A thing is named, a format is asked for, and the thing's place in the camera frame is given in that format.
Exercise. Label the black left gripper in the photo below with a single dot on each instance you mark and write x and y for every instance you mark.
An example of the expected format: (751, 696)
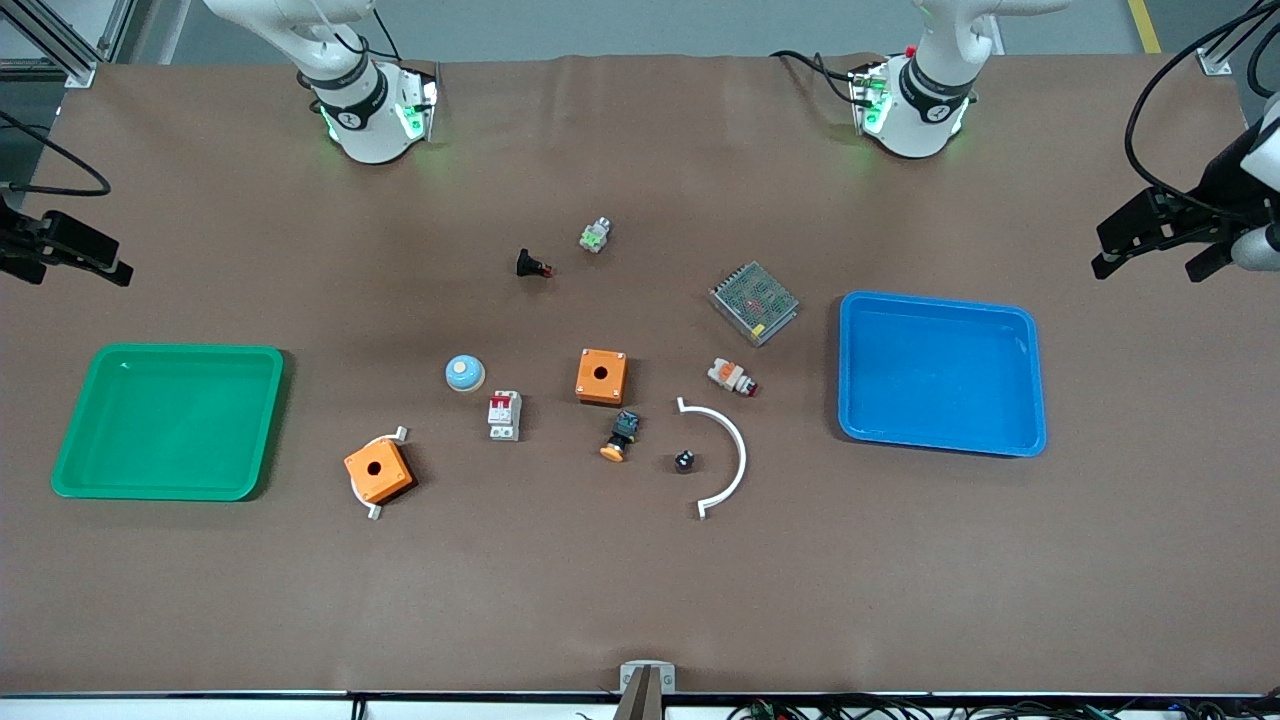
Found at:
(1216, 187)

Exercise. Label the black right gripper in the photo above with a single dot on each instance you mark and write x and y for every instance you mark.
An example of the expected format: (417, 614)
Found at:
(12, 240)

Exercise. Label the black cylindrical capacitor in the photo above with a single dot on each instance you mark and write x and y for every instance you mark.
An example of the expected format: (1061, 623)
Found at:
(684, 461)

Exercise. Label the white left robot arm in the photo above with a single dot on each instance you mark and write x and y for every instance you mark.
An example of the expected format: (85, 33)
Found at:
(925, 105)

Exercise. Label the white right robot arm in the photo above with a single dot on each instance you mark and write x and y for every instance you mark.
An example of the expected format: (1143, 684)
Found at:
(365, 125)

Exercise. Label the white red circuit breaker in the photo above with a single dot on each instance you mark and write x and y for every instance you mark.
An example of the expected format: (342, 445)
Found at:
(504, 415)

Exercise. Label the green plastic tray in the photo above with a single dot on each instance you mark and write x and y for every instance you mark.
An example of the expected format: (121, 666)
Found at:
(170, 420)

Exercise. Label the blue plastic tray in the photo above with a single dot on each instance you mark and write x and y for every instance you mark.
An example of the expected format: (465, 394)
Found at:
(940, 372)

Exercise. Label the orange button box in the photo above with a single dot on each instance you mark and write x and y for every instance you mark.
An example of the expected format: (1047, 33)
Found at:
(378, 470)
(601, 376)

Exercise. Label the metal mesh power supply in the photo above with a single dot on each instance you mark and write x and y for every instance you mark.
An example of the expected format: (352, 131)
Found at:
(754, 302)

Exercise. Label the blue round buzzer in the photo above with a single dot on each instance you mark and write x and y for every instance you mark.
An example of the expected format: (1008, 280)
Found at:
(464, 374)

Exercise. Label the black red indicator light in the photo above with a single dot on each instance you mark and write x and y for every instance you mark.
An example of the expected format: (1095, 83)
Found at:
(531, 265)

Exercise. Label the green white pushbutton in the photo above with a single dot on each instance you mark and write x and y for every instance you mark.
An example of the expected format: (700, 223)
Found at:
(595, 236)

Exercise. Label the orange-head black pushbutton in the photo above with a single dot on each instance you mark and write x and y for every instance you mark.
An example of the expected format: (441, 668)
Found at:
(621, 437)

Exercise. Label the grey corner bracket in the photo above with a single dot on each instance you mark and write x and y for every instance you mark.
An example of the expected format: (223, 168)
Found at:
(1214, 62)

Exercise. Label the aluminium frame profile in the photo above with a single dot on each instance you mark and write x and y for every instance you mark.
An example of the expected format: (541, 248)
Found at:
(60, 40)

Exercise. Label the white orange red switch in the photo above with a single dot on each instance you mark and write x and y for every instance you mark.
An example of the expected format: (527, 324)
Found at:
(731, 377)

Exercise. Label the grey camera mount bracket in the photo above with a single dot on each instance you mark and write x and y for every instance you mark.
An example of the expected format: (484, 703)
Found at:
(646, 682)

